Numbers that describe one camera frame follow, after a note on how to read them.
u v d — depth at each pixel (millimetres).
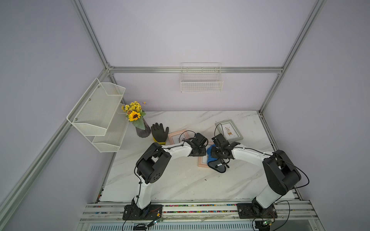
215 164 860
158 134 1044
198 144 750
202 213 743
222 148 704
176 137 1029
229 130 1077
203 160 910
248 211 736
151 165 506
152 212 736
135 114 860
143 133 1003
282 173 460
